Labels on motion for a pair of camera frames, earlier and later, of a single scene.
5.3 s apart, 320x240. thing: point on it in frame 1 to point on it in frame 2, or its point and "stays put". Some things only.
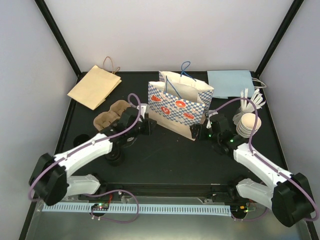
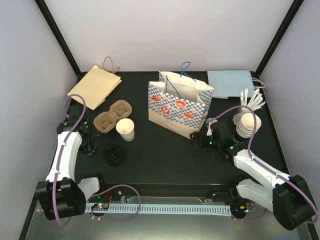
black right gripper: x=201 y=136 to x=202 y=143
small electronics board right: x=239 y=210 stays put
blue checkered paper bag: x=177 y=101 stays put
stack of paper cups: x=245 y=127 stays put
